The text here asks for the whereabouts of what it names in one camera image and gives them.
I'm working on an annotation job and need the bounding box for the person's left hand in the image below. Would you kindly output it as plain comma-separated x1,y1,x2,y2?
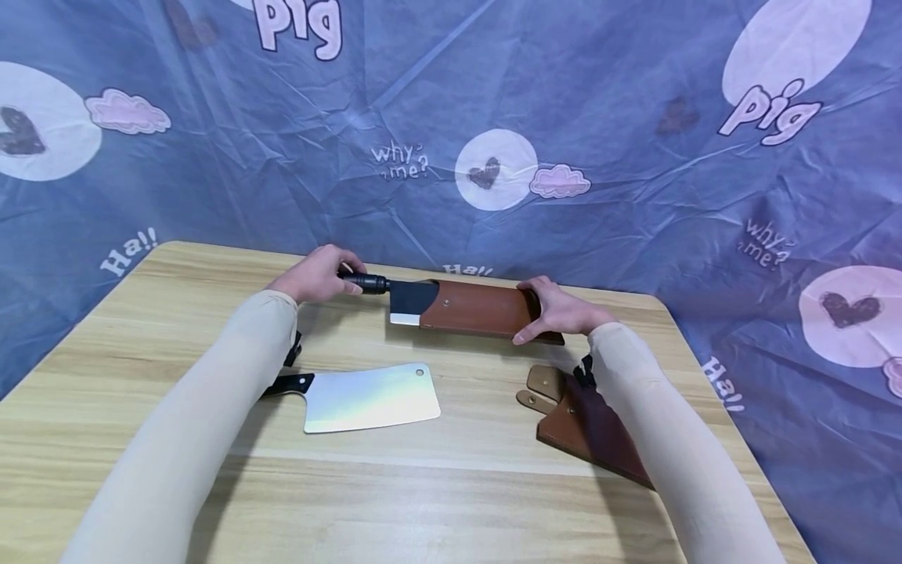
266,244,368,306

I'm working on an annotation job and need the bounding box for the black blade knife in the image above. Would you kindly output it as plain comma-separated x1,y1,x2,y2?
337,269,441,327

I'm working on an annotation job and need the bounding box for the wide brown leather sheath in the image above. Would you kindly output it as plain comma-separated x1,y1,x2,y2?
515,363,658,491

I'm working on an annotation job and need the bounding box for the person's right hand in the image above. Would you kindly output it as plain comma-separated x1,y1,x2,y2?
512,276,622,346

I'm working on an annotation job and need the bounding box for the long brown leather sheath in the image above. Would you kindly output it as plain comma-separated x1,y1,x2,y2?
418,279,566,346

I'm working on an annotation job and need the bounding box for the steel cleaver with black handle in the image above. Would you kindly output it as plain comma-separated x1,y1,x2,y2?
259,362,443,435

